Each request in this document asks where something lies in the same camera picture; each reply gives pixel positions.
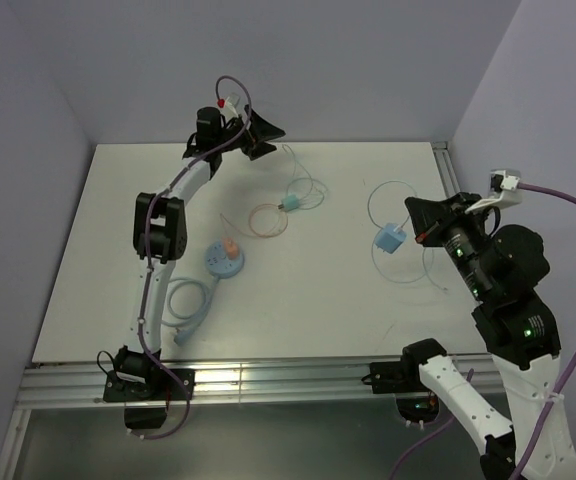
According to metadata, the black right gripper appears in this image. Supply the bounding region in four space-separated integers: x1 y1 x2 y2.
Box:
404 188 493 297

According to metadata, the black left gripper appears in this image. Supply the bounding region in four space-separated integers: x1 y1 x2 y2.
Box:
216 106 286 161

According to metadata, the teal charger plug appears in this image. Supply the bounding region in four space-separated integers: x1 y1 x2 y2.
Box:
278 194 300 212

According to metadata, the orange pink charger plug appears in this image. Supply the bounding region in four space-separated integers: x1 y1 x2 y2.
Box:
222 237 240 260

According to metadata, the round blue power strip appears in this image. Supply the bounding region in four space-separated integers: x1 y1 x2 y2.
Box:
204 240 245 279

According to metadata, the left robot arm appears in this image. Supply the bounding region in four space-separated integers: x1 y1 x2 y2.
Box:
113 105 286 399

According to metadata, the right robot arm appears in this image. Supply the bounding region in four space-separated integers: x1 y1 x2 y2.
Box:
400 192 576 479

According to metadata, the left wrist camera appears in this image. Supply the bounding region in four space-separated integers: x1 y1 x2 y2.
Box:
217 93 241 118

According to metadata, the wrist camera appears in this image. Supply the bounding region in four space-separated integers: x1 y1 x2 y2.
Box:
217 93 241 118
466 169 522 214

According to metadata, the right side aluminium rail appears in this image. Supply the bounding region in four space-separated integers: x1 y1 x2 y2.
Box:
431 141 484 281

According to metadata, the aluminium rail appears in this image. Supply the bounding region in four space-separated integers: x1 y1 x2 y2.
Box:
431 141 484 281
15 349 542 409

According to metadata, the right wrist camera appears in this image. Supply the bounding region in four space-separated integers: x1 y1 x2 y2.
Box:
466 169 522 214

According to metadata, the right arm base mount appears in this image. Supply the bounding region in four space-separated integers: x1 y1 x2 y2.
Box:
361 361 440 429

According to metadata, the blue power strip cord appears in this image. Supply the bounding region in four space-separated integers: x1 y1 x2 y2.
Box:
160 275 222 347

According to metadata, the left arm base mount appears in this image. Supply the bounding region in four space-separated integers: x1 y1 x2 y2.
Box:
96 348 196 440

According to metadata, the front aluminium rail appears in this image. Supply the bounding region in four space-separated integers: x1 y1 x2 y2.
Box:
15 349 542 409

